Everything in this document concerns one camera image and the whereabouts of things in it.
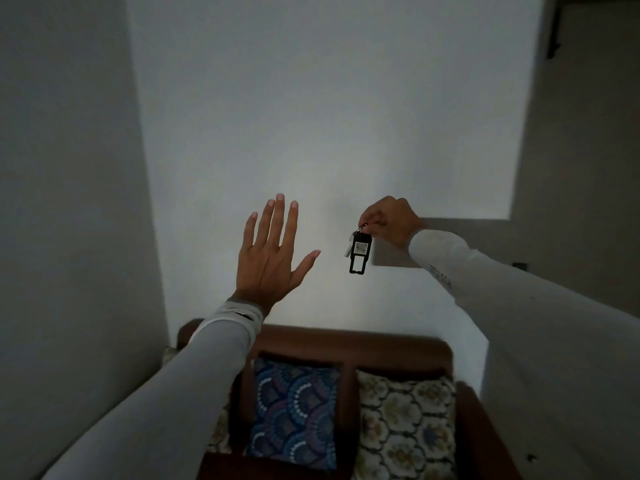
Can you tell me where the person's left hand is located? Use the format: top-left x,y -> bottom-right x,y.
234,194 -> 321,316

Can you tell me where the person's right hand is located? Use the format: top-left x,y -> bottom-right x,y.
358,196 -> 426,251

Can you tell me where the black key fob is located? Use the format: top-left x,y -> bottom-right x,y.
348,224 -> 374,275

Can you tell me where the person's left forearm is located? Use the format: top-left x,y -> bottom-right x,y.
42,299 -> 266,480

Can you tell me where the person's right forearm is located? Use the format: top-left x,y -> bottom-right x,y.
407,229 -> 640,480

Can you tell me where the brown wooden sofa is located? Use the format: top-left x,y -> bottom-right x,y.
177,318 -> 524,480

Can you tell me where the blue patterned cushion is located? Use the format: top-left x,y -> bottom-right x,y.
244,358 -> 344,473

